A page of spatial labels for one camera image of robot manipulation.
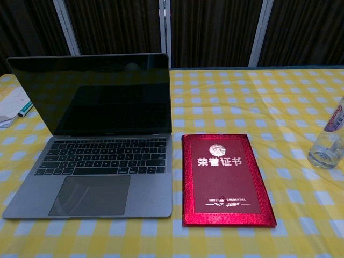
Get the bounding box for grey laptop with black keyboard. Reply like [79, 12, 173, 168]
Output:
[2, 53, 173, 220]

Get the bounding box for red honorary certificate folder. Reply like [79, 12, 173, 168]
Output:
[181, 133, 277, 228]

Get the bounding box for yellow white checkered tablecloth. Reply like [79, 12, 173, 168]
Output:
[0, 67, 344, 258]

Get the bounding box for dark folding screen with white frames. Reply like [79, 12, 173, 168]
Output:
[0, 0, 344, 76]

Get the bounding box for white teal glue stick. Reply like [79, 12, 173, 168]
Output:
[17, 101, 34, 118]

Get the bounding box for clear plastic water bottle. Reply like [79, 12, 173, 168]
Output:
[307, 94, 344, 170]

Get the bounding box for white paper sheets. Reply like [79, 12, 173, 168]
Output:
[0, 75, 32, 127]

